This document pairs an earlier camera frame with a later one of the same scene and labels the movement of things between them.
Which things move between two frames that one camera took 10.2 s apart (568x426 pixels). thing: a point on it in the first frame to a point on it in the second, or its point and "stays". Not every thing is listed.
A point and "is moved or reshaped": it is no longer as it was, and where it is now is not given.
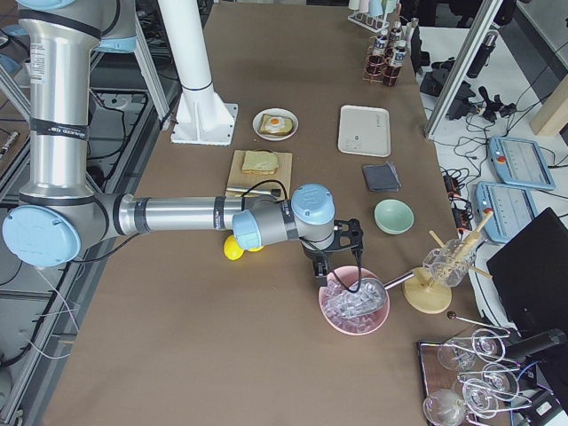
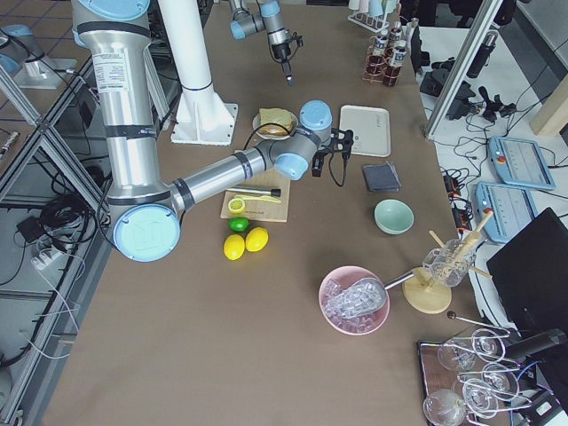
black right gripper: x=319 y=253 to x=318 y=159
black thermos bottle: x=483 y=56 stays
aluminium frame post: x=462 y=67 stays
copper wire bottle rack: x=377 y=68 stays
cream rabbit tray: x=365 y=130 stays
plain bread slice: x=260 y=162 is moved or reshaped
